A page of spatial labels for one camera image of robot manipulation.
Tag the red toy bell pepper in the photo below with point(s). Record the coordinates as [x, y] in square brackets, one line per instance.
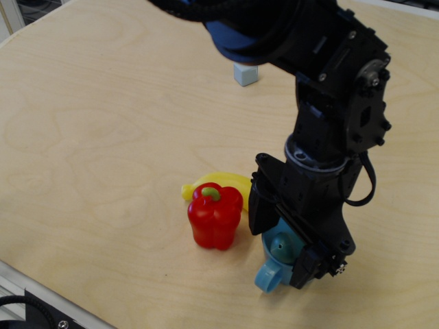
[214, 215]

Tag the yellow toy banana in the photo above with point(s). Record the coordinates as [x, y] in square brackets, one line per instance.
[241, 183]

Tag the blue cup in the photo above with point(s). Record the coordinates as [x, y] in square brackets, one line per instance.
[273, 273]

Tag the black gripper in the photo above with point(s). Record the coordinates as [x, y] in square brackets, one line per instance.
[310, 202]

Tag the light blue cube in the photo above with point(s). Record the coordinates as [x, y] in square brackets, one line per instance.
[245, 75]

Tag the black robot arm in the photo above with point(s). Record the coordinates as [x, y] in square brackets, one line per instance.
[340, 68]

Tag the aluminium table frame rail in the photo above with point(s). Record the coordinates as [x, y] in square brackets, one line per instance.
[66, 313]

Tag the green toy cucumber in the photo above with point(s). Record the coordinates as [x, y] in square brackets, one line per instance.
[285, 247]

